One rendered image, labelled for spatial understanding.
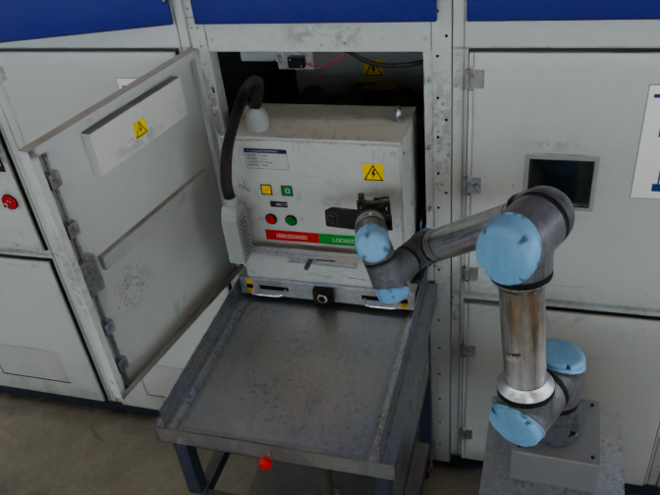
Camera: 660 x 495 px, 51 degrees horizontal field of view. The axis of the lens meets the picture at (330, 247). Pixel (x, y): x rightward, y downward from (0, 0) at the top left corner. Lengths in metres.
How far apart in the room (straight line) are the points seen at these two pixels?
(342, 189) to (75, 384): 1.70
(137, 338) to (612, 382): 1.43
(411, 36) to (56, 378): 2.12
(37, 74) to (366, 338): 1.23
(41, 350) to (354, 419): 1.68
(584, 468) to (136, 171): 1.29
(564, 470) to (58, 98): 1.72
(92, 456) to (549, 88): 2.21
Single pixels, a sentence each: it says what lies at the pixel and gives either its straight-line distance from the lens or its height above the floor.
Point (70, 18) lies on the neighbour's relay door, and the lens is 2.02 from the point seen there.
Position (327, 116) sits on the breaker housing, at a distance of 1.92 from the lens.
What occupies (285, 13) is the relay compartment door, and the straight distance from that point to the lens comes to 1.82.
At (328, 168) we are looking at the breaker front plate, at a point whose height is 1.31.
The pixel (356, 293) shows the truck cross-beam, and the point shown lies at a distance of 2.02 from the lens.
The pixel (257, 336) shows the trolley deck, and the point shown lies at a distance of 2.02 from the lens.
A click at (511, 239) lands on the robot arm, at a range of 1.23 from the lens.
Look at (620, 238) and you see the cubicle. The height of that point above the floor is 1.07.
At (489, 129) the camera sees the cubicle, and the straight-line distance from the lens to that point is 1.83.
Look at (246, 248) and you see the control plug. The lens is 1.94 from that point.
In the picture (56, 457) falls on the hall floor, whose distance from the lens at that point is 3.12.
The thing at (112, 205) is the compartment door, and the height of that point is 1.33.
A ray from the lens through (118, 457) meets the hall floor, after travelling 3.00.
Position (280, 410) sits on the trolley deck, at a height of 0.85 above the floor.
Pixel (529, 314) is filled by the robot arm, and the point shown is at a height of 1.30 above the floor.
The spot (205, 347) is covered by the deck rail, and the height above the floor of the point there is 0.88.
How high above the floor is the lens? 2.18
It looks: 35 degrees down
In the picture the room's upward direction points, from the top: 7 degrees counter-clockwise
